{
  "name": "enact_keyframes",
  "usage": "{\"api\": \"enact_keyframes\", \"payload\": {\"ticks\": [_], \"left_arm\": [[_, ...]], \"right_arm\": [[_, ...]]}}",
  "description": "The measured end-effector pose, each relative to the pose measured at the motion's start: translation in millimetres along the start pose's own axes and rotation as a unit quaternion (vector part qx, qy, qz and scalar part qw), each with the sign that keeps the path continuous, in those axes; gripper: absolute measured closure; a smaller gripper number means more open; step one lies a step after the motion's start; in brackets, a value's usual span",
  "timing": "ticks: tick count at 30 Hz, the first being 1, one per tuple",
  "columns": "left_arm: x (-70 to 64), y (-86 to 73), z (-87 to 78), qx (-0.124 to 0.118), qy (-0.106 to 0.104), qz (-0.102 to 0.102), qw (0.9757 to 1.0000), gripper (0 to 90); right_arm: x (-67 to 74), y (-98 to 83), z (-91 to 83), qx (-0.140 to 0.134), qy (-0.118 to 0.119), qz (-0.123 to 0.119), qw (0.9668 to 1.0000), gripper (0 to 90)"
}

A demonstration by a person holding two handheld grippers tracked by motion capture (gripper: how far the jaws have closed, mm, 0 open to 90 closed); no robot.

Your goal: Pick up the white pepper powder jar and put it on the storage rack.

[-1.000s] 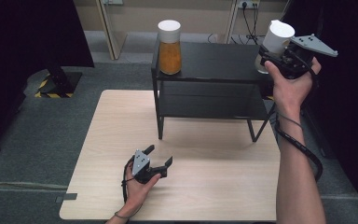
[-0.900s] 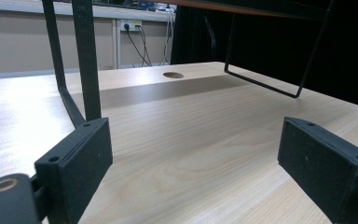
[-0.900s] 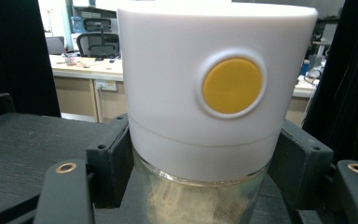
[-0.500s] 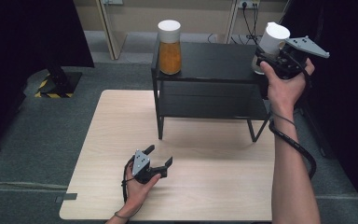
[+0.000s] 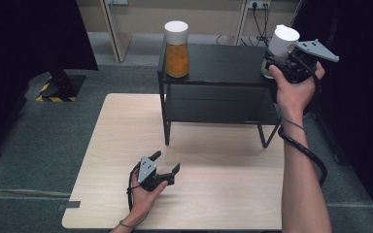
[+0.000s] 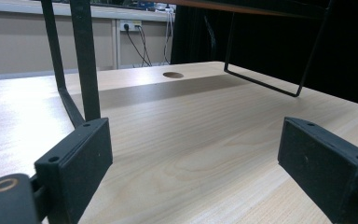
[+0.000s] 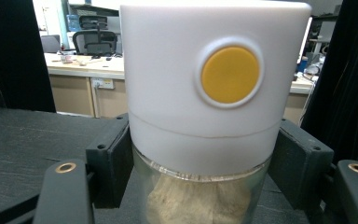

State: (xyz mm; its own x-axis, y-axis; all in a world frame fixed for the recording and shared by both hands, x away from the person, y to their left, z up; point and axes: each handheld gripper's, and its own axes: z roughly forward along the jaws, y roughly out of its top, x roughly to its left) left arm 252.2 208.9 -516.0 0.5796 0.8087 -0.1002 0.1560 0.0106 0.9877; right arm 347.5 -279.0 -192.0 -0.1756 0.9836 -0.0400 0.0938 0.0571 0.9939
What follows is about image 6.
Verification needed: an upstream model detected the white wall socket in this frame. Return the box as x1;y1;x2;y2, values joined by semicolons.
119;19;143;32

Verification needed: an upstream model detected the black two-tier shelf rack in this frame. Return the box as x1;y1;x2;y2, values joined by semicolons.
40;0;337;129

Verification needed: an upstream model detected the black curtain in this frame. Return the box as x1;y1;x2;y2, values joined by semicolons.
171;4;358;109

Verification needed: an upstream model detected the black power cable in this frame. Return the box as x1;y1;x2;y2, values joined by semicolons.
123;23;152;68
135;25;153;67

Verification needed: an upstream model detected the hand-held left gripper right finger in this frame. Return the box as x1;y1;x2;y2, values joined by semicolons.
277;116;358;224

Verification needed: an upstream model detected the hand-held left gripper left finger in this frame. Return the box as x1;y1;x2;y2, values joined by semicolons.
34;117;114;224

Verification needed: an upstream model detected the white cable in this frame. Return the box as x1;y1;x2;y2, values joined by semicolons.
162;5;175;65

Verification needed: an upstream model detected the white partition post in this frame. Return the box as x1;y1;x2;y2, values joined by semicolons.
111;18;121;70

